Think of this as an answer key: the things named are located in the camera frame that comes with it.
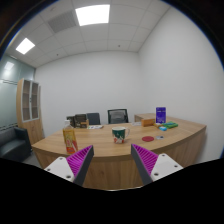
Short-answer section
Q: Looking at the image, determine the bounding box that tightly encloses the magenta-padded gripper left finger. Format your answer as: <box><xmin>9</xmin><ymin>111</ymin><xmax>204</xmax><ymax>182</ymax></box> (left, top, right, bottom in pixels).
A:
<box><xmin>44</xmin><ymin>144</ymin><xmax>95</xmax><ymax>187</ymax></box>

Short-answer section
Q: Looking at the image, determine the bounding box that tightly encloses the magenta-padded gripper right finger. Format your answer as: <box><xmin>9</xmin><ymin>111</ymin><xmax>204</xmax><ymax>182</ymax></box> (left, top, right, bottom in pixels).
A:
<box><xmin>130</xmin><ymin>143</ymin><xmax>184</xmax><ymax>186</ymax></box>

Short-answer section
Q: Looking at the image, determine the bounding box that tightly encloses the yellow-labelled drink bottle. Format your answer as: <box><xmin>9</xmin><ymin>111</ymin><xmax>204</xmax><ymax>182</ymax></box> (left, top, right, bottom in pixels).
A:
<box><xmin>62</xmin><ymin>119</ymin><xmax>79</xmax><ymax>155</ymax></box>

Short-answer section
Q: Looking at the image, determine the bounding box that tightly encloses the flat round red coaster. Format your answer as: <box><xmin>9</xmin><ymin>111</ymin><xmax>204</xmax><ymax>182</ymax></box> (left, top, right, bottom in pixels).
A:
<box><xmin>141</xmin><ymin>135</ymin><xmax>155</xmax><ymax>143</ymax></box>

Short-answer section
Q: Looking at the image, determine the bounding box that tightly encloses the wooden box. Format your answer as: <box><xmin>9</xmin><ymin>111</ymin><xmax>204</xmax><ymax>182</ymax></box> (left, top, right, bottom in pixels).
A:
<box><xmin>140</xmin><ymin>118</ymin><xmax>156</xmax><ymax>128</ymax></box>

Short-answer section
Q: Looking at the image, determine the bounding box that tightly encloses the purple upright box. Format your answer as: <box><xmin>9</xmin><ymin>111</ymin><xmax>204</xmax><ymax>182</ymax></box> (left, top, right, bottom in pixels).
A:
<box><xmin>155</xmin><ymin>106</ymin><xmax>167</xmax><ymax>125</ymax></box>

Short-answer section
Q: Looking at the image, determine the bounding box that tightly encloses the white booklet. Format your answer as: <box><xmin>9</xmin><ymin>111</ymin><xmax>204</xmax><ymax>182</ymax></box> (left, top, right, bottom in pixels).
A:
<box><xmin>87</xmin><ymin>124</ymin><xmax>104</xmax><ymax>130</ymax></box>

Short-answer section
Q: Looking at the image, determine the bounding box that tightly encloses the wooden side desk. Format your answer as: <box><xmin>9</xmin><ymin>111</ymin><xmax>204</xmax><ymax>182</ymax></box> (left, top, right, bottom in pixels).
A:
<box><xmin>134</xmin><ymin>112</ymin><xmax>157</xmax><ymax>123</ymax></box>

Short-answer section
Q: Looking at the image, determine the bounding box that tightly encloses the green and white mug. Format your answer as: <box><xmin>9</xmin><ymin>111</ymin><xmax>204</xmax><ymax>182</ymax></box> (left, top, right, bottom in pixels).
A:
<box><xmin>111</xmin><ymin>126</ymin><xmax>131</xmax><ymax>145</ymax></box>

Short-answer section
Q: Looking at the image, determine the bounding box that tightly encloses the black leather sofa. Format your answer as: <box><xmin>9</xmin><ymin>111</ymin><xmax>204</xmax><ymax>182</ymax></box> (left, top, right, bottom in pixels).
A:
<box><xmin>0</xmin><ymin>126</ymin><xmax>33</xmax><ymax>163</ymax></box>

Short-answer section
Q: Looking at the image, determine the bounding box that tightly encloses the dark blue office chair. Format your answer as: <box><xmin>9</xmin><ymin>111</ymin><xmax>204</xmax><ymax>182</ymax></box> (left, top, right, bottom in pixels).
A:
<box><xmin>85</xmin><ymin>112</ymin><xmax>101</xmax><ymax>126</ymax></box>

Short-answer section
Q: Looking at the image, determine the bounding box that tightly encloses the black mesh office chair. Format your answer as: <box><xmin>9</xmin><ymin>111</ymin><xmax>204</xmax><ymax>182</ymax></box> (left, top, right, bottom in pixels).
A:
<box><xmin>107</xmin><ymin>108</ymin><xmax>130</xmax><ymax>125</ymax></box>

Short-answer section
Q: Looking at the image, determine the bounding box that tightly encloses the wooden glass-door cabinet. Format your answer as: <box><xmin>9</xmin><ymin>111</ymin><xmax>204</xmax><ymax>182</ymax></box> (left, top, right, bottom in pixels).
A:
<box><xmin>16</xmin><ymin>78</ymin><xmax>45</xmax><ymax>145</ymax></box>

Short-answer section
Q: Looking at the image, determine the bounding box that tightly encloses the ceiling light panel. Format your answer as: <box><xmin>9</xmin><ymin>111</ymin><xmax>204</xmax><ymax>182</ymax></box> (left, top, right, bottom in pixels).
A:
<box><xmin>75</xmin><ymin>4</ymin><xmax>111</xmax><ymax>27</ymax></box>
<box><xmin>15</xmin><ymin>37</ymin><xmax>36</xmax><ymax>55</ymax></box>

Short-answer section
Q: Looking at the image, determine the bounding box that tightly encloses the ceiling air vent grille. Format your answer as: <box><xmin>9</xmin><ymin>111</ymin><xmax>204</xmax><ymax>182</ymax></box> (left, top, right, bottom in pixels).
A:
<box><xmin>47</xmin><ymin>10</ymin><xmax>78</xmax><ymax>34</ymax></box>

